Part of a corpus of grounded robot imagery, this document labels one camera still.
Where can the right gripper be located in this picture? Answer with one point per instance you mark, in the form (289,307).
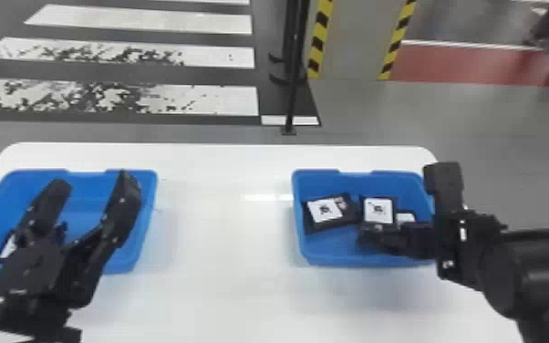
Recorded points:
(418,242)

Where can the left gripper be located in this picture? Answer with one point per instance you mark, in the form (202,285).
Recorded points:
(40,270)

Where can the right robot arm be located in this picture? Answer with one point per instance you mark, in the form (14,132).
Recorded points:
(538,282)

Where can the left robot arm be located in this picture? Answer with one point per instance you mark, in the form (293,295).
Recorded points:
(25,323)

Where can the blue tray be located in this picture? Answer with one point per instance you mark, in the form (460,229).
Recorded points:
(88,210)
(332,246)

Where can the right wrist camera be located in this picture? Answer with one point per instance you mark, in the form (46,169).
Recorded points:
(444,184)

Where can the black post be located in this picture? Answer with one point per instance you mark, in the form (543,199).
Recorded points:
(293,62)

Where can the striped post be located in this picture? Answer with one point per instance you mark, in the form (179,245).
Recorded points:
(319,38)
(396,40)

